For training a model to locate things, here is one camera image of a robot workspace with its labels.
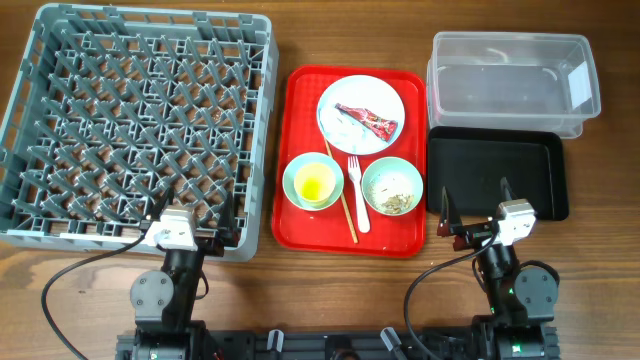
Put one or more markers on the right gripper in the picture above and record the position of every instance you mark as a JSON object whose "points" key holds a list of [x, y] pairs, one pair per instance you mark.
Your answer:
{"points": [[452, 226]]}

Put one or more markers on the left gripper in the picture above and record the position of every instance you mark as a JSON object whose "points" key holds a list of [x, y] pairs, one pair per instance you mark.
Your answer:
{"points": [[228, 236]]}

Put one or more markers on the food scraps and rice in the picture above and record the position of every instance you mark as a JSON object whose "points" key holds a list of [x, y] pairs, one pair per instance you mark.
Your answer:
{"points": [[391, 194]]}

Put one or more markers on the green bowl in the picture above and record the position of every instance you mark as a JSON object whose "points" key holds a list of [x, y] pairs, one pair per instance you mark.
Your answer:
{"points": [[393, 165]]}

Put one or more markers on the light blue bowl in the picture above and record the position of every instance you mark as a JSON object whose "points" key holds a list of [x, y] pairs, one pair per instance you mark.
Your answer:
{"points": [[296, 164]]}

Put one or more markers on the red snack wrapper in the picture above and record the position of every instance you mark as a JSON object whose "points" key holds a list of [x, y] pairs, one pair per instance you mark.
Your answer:
{"points": [[383, 128]]}

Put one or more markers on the white plastic fork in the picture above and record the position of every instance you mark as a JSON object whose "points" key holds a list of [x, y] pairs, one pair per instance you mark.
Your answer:
{"points": [[355, 175]]}

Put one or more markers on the wooden chopstick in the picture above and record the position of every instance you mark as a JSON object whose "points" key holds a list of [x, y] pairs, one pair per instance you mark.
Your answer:
{"points": [[344, 203]]}

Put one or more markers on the yellow plastic cup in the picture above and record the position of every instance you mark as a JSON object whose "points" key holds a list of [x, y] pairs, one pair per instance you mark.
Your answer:
{"points": [[314, 183]]}

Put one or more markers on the white tissue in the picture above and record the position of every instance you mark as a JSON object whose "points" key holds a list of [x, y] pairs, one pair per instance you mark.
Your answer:
{"points": [[342, 132]]}

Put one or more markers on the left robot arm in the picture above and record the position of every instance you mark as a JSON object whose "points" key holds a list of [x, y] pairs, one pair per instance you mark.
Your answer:
{"points": [[164, 299]]}

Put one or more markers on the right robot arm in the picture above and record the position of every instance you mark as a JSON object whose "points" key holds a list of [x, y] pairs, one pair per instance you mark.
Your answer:
{"points": [[521, 295]]}

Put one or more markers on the grey plastic dishwasher rack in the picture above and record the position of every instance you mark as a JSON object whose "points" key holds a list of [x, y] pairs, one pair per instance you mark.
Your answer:
{"points": [[113, 106]]}

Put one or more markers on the black plastic tray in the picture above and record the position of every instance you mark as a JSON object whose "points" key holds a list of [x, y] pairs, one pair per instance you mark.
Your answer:
{"points": [[470, 162]]}

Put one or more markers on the red plastic tray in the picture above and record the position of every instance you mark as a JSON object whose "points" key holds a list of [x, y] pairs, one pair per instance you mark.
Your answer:
{"points": [[327, 230]]}

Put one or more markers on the clear plastic bin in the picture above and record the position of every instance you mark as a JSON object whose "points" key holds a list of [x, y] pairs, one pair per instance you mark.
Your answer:
{"points": [[513, 80]]}

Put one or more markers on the light blue round plate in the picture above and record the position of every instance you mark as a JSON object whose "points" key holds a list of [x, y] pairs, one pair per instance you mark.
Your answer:
{"points": [[374, 94]]}

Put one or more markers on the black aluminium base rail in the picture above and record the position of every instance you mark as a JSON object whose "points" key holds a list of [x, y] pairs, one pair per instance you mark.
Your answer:
{"points": [[445, 343]]}

